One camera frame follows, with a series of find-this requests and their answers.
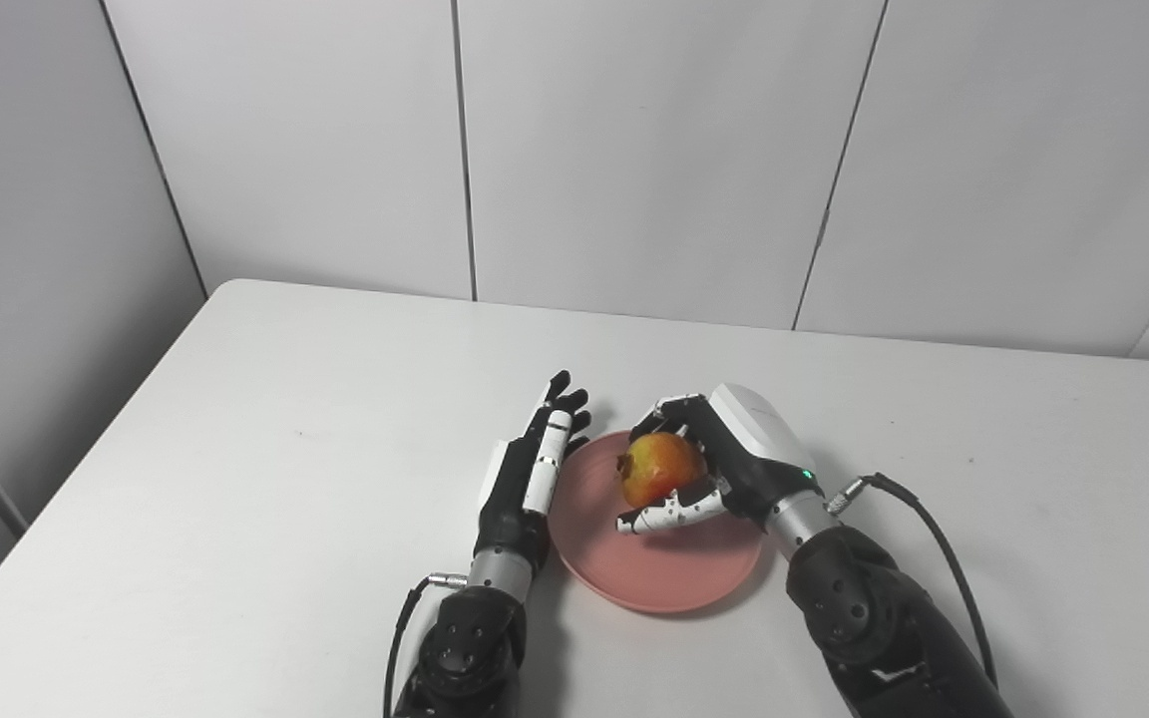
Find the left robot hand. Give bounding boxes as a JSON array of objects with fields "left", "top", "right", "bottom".
[{"left": 472, "top": 370, "right": 593, "bottom": 579}]

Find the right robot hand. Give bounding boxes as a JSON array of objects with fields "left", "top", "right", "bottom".
[{"left": 616, "top": 383, "right": 825, "bottom": 537}]

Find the red yellow pomegranate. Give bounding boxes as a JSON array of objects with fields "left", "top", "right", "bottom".
[{"left": 616, "top": 431, "right": 709, "bottom": 508}]

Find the pink plate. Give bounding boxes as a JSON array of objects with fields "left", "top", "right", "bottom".
[{"left": 548, "top": 429, "right": 765, "bottom": 614}]

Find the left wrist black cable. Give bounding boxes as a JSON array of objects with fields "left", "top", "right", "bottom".
[{"left": 382, "top": 572, "right": 471, "bottom": 718}]

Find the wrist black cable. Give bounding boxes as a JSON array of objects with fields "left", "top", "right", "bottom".
[
  {"left": 382, "top": 572, "right": 471, "bottom": 718},
  {"left": 826, "top": 473, "right": 999, "bottom": 689}
]

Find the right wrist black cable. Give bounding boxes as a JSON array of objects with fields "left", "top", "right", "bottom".
[{"left": 826, "top": 473, "right": 999, "bottom": 689}]

